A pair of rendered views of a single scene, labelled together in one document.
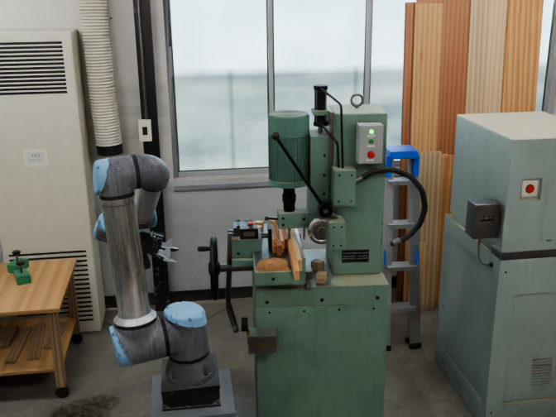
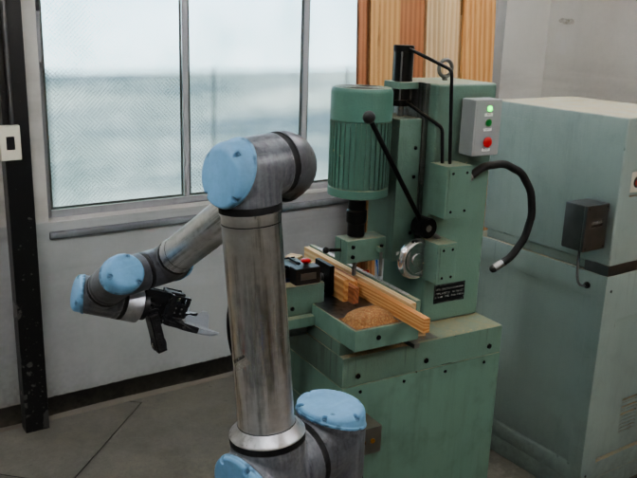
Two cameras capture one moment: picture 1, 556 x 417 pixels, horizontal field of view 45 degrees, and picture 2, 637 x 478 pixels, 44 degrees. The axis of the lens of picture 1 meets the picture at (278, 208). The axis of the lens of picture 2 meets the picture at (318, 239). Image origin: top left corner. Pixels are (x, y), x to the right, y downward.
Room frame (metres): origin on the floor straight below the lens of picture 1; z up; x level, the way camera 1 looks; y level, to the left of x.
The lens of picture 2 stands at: (0.87, 1.05, 1.69)
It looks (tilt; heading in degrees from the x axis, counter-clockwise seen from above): 16 degrees down; 333
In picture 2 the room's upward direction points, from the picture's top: 2 degrees clockwise
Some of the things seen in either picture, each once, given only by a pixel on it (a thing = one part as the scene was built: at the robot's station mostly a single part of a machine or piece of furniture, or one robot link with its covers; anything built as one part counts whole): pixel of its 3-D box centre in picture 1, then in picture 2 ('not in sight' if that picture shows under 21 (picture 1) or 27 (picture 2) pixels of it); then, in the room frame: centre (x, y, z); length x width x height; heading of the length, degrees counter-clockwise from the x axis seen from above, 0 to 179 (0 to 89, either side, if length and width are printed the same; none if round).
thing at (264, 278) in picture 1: (265, 251); (317, 303); (2.85, 0.06, 0.87); 0.61 x 0.30 x 0.06; 4
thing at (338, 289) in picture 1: (316, 275); (384, 328); (2.84, -0.17, 0.76); 0.57 x 0.45 x 0.09; 94
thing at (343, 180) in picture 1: (343, 185); (449, 189); (2.69, -0.27, 1.23); 0.09 x 0.08 x 0.15; 94
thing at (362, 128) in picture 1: (369, 143); (480, 126); (2.71, -0.38, 1.40); 0.10 x 0.06 x 0.16; 94
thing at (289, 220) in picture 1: (293, 220); (360, 249); (2.83, -0.07, 1.03); 0.14 x 0.07 x 0.09; 94
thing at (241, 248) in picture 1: (246, 243); (292, 292); (2.84, 0.14, 0.92); 0.15 x 0.13 x 0.09; 4
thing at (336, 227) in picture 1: (335, 232); (437, 259); (2.69, -0.24, 1.02); 0.09 x 0.07 x 0.12; 4
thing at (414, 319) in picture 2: (290, 249); (368, 292); (2.75, -0.05, 0.92); 0.56 x 0.02 x 0.04; 4
